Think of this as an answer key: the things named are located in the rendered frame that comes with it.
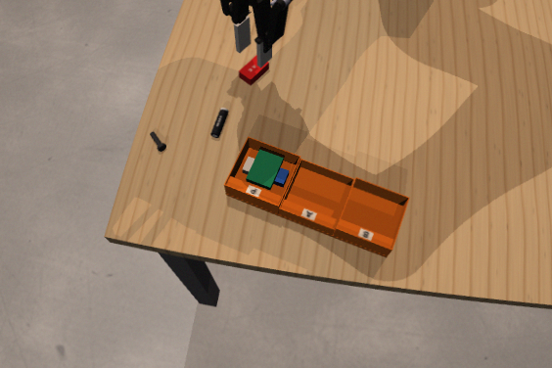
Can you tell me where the orange three-compartment bin rack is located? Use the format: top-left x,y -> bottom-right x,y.
224,138 -> 409,257

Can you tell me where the black bolt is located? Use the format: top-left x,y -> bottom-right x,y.
150,131 -> 166,152

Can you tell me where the blue and white eraser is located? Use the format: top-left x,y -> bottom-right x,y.
242,157 -> 289,188

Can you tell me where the red 9v battery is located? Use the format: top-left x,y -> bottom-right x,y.
239,56 -> 269,86

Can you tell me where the black aa battery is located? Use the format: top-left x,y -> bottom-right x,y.
210,108 -> 229,138

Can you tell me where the green rectangular block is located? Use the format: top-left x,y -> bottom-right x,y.
246,150 -> 284,190

